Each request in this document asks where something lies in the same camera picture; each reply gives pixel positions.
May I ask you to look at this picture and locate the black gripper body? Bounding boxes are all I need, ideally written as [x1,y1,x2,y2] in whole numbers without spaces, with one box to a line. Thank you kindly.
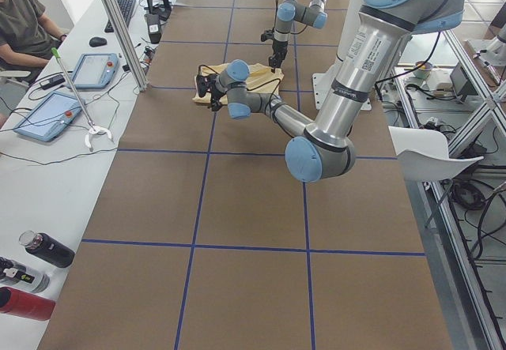
[268,40,288,68]
[210,75,226,107]

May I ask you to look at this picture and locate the beige long-sleeve printed shirt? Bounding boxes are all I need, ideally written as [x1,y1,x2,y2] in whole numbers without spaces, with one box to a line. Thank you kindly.
[194,63,284,94]

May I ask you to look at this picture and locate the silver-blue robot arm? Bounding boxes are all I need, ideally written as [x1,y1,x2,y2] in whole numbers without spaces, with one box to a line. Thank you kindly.
[195,0,464,182]
[261,0,327,70]

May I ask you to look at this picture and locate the black box with label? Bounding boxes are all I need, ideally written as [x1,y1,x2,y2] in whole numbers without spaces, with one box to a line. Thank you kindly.
[145,13,162,44]

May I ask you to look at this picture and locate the black keyboard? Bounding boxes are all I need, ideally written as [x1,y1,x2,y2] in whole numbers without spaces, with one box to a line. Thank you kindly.
[116,0,137,28]

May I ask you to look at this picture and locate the reacher grabber stick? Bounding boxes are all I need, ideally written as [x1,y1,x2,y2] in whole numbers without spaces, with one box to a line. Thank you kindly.
[51,47,113,152]

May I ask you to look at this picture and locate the far blue teach pendant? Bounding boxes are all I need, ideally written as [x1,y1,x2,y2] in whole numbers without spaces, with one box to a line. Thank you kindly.
[71,53,119,90]

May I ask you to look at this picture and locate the blue teach pendant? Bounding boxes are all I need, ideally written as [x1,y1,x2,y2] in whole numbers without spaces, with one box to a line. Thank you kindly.
[71,53,119,90]
[13,92,81,142]

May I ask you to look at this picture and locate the black computer mouse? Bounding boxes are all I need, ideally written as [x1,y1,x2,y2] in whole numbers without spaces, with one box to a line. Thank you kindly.
[89,36,108,47]

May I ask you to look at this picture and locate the near blue teach pendant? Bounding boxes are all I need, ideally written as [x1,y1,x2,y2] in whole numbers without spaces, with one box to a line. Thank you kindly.
[13,92,81,142]

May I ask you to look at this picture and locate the white plastic chair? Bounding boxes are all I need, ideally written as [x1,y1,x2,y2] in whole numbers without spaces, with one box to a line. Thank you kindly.
[388,126,484,182]

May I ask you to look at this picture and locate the seated person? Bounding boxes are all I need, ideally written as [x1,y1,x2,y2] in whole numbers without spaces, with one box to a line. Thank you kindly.
[1,0,67,71]

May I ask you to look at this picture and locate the black water bottle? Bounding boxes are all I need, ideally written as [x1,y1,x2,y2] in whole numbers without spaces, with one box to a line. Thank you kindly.
[18,230,75,269]

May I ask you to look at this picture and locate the grey clear water bottle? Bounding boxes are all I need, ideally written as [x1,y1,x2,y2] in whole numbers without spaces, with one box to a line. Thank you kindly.
[1,257,50,294]

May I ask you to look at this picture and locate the red water bottle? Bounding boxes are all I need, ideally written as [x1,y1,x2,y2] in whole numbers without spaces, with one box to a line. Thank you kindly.
[1,287,55,321]

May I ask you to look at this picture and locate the aluminium frame post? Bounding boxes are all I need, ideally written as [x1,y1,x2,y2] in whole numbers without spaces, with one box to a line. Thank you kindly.
[101,0,148,92]

